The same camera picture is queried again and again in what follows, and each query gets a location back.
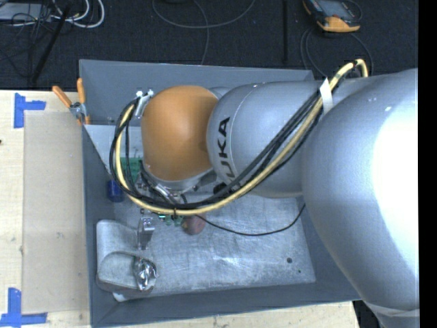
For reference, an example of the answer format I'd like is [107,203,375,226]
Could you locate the red-brown ball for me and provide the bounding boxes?
[182,214,207,236]

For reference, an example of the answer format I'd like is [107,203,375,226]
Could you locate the pale flat board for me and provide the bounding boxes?
[21,110,91,314]

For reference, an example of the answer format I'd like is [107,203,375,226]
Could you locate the blue cup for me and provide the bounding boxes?
[107,179,126,203]

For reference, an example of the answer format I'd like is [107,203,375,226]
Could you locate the grey metal bin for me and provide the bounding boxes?
[79,59,363,328]

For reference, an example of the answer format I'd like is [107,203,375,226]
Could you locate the green patterned object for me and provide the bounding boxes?
[119,155,143,181]

